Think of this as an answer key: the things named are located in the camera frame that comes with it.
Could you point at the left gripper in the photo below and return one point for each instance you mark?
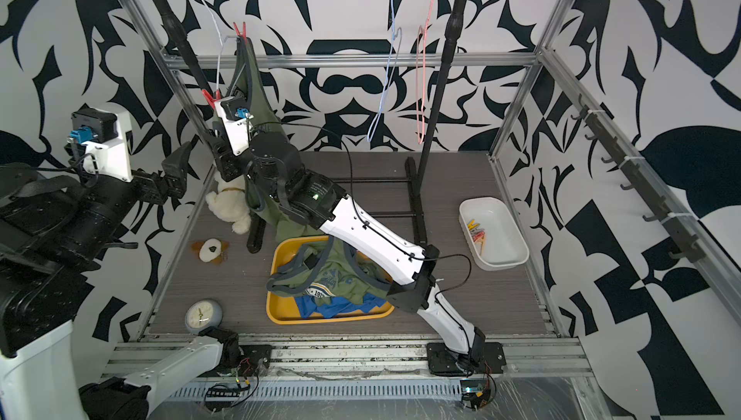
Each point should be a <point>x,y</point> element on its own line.
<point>176,176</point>

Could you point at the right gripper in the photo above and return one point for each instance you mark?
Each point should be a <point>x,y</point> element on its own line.
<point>226,159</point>

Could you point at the green tank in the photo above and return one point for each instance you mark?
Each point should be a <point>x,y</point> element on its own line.
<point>324,268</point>
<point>260,130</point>

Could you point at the white wire hanger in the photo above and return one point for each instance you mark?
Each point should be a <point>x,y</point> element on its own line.
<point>222,41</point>

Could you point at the blue tank top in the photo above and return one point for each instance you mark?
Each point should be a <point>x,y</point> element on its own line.
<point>337,306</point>

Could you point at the pink wire hanger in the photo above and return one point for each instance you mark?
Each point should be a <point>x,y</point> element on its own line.
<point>421,74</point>

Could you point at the blue wire hanger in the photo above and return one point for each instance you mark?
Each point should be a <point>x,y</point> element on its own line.
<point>396,34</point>

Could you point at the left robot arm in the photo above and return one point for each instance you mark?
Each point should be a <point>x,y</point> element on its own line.
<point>54,222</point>

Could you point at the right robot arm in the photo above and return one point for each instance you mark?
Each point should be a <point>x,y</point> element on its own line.
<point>413,288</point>

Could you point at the white plush toy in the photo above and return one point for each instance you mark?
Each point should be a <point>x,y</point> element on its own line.
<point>228,203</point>

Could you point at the brown white plush piece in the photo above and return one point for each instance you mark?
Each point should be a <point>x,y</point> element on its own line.
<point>211,251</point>

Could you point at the small round clock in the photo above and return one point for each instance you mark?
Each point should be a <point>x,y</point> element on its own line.
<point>203,314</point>

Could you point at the yellow plastic tray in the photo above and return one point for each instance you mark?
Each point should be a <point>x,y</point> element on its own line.
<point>283,311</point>

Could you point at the small circuit board left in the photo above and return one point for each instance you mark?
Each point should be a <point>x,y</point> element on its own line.
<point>222,396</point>

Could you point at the small circuit board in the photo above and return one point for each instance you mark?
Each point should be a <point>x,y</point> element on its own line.
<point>477,393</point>
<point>222,396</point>

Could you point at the white plastic bin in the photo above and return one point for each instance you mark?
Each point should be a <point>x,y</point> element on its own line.
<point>505,245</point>

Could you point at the small circuit board right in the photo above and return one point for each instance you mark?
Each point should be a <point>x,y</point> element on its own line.
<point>477,393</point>

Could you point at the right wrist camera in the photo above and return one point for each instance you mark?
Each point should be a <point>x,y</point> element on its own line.
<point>235,116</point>

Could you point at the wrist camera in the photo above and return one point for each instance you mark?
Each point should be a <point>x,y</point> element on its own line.
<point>99,143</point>
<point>235,116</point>

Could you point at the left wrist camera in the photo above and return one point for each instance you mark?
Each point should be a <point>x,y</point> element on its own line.
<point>99,143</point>

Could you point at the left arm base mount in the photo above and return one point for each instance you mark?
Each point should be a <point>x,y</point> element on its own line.
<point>245,359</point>

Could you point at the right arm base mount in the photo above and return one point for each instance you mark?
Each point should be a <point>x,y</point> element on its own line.
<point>489,358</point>

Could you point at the black wall hook rail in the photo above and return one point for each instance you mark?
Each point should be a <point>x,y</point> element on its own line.
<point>624,157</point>

